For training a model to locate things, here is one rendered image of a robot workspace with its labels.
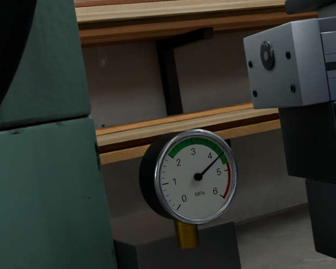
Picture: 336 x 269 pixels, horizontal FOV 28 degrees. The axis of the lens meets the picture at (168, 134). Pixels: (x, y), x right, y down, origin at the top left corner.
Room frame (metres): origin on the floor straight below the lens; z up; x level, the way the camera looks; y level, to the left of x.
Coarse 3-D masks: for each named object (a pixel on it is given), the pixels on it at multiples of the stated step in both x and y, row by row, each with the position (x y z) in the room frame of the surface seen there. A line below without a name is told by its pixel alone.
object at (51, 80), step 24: (48, 0) 0.47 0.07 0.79; (72, 0) 0.47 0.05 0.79; (48, 24) 0.46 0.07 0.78; (72, 24) 0.47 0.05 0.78; (48, 48) 0.46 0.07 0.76; (72, 48) 0.47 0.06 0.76; (24, 72) 0.45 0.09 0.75; (48, 72) 0.46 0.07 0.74; (72, 72) 0.47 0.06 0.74; (24, 96) 0.45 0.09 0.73; (48, 96) 0.46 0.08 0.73; (72, 96) 0.47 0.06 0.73; (0, 120) 0.45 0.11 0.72; (24, 120) 0.45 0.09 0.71; (48, 120) 0.46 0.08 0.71
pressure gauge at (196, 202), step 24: (168, 144) 0.43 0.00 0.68; (192, 144) 0.44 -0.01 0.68; (216, 144) 0.45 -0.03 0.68; (144, 168) 0.44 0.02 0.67; (168, 168) 0.43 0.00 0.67; (192, 168) 0.44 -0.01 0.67; (216, 168) 0.44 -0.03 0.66; (144, 192) 0.44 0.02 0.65; (168, 192) 0.43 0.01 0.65; (192, 192) 0.43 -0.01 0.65; (216, 192) 0.44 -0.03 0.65; (168, 216) 0.44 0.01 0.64; (192, 216) 0.43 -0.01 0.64; (216, 216) 0.44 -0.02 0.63; (192, 240) 0.45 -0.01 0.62
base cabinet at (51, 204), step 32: (32, 128) 0.46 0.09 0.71; (64, 128) 0.46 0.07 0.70; (0, 160) 0.44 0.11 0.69; (32, 160) 0.45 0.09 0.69; (64, 160) 0.46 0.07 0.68; (96, 160) 0.47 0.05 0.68; (0, 192) 0.44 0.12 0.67; (32, 192) 0.45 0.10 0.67; (64, 192) 0.46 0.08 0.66; (96, 192) 0.47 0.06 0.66; (0, 224) 0.44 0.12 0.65; (32, 224) 0.45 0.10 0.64; (64, 224) 0.46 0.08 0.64; (96, 224) 0.47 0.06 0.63; (0, 256) 0.44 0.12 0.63; (32, 256) 0.45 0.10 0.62; (64, 256) 0.46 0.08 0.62; (96, 256) 0.47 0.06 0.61
